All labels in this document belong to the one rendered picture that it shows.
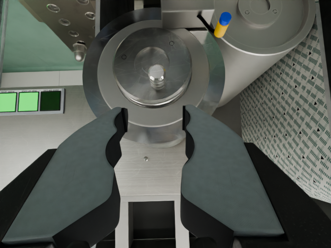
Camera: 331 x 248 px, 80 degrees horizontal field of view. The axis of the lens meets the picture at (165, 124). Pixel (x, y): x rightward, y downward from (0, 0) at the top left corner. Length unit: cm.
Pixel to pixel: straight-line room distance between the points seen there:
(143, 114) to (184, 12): 10
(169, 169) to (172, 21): 39
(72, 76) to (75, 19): 286
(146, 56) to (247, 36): 12
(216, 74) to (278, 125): 15
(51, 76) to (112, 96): 333
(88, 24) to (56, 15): 7
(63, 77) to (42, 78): 32
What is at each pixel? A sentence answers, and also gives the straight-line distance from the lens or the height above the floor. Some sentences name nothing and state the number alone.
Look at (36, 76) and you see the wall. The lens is 366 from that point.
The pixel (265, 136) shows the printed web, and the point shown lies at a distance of 37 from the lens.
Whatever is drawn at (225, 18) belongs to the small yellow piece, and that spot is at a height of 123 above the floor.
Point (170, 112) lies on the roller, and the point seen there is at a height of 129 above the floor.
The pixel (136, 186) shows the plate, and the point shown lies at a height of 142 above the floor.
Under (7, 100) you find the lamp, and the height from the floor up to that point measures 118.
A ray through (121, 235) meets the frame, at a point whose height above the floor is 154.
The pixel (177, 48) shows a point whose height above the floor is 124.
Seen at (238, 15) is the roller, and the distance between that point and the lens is 27.
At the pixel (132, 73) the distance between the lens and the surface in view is 19.
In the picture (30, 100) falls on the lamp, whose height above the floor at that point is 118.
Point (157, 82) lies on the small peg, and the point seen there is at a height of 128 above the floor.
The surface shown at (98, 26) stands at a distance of 25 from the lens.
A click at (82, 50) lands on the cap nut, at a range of 63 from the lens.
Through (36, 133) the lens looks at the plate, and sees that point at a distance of 64.
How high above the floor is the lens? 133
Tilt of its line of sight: 8 degrees down
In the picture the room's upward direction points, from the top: 178 degrees clockwise
